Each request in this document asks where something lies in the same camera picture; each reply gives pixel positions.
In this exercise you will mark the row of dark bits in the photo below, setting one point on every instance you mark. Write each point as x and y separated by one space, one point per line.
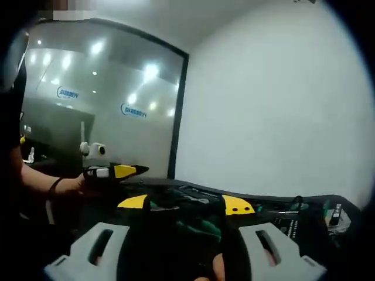
199 191

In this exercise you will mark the person's right hand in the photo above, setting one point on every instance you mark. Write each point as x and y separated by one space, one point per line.
218 267

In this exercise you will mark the black toolbox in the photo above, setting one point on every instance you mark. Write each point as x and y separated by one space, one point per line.
199 205

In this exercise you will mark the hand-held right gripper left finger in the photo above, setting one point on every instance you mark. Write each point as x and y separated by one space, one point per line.
88 234

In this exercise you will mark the person's black shirt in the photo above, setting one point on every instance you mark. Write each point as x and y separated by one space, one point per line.
10 117

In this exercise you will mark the person's left hand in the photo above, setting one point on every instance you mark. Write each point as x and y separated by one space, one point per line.
75 187

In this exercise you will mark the black framed glass partition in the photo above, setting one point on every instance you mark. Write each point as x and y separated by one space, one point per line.
117 87

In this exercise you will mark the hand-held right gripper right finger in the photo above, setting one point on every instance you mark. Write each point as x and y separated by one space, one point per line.
281 243

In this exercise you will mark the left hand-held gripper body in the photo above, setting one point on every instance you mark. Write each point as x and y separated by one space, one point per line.
95 152

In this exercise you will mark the black wristband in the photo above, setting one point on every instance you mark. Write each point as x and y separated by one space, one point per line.
54 185

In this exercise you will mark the small clear packaged box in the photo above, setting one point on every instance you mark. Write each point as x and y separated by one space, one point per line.
338 216

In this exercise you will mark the small white object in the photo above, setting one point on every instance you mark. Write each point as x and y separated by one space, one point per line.
32 155

